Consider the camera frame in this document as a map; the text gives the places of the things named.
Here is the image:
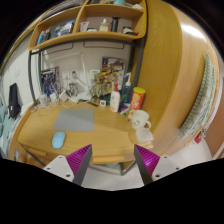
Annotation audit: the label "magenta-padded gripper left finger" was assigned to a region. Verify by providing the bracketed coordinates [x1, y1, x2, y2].
[43, 143, 93, 187]

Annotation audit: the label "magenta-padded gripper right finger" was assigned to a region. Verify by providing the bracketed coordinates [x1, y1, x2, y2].
[133, 144, 183, 186]

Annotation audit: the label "light blue computer mouse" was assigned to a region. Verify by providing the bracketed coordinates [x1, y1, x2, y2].
[51, 131, 67, 150]

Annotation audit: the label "grey rectangular mouse pad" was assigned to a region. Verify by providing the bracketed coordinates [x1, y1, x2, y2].
[52, 108, 96, 132]

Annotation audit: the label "clear plastic container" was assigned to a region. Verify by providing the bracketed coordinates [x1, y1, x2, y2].
[135, 128, 155, 144]

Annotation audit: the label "white mug with face print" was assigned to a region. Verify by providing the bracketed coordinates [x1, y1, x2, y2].
[130, 109, 152, 131]

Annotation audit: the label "white charger block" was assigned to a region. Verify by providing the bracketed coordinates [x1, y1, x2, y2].
[49, 92, 59, 103]

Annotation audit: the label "teal blanket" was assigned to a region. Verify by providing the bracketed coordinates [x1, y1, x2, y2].
[0, 104, 14, 148]

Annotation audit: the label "white power adapter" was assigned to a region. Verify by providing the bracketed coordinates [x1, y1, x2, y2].
[59, 89, 70, 102]

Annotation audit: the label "red and yellow chips can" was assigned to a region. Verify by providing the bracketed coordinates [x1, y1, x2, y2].
[129, 86, 147, 113]

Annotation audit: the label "green checked hanging cloth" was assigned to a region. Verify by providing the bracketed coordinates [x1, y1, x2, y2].
[179, 53, 216, 139]

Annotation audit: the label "white lotion bottle red cap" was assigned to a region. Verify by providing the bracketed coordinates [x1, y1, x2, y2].
[109, 83, 121, 113]

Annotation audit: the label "brown tree figurine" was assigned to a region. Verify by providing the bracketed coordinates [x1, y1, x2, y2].
[90, 71, 111, 104]

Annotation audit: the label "blue model kit box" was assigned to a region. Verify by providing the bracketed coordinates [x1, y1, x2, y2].
[39, 66, 62, 96]

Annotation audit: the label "white desk lamp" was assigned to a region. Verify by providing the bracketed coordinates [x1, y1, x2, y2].
[43, 52, 92, 101]

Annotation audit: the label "colourful printed box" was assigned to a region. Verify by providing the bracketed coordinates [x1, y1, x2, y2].
[101, 57, 127, 91]

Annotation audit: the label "white wall socket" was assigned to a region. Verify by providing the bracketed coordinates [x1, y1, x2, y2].
[70, 69, 81, 79]
[61, 70, 71, 81]

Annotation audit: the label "dark metal frame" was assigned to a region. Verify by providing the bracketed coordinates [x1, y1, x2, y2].
[28, 39, 146, 105]

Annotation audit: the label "wooden wall shelf unit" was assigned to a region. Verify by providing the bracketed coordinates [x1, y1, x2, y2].
[28, 0, 148, 52]

